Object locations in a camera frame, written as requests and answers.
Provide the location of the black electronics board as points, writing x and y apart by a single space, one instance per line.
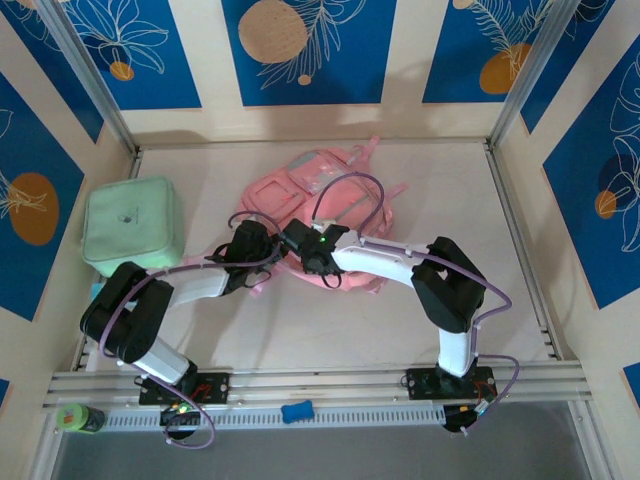
177 417
462 417

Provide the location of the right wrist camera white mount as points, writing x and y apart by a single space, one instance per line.
325 223

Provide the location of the right aluminium frame post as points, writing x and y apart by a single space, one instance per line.
532 75

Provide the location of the aluminium frame post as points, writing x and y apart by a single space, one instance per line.
91 75
532 75

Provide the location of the right black electronics board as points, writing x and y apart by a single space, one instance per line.
462 417

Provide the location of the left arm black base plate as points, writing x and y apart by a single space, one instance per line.
215 387

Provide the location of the left black electronics board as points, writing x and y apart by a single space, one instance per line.
177 417

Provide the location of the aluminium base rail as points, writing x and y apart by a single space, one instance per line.
325 385

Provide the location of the light blue tissue pack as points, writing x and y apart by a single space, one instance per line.
98 290

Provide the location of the blue bone shaped sponge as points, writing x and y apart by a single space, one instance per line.
297 412

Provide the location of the mint green square pouch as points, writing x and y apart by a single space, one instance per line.
130 220

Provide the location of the left aluminium frame post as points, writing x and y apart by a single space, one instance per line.
91 75

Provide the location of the pink school backpack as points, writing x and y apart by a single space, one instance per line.
270 200

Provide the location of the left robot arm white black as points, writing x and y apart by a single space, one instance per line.
195 293

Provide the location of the green bottle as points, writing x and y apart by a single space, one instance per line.
75 419

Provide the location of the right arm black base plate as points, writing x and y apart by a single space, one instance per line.
420 384

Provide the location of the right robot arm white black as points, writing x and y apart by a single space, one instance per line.
370 257

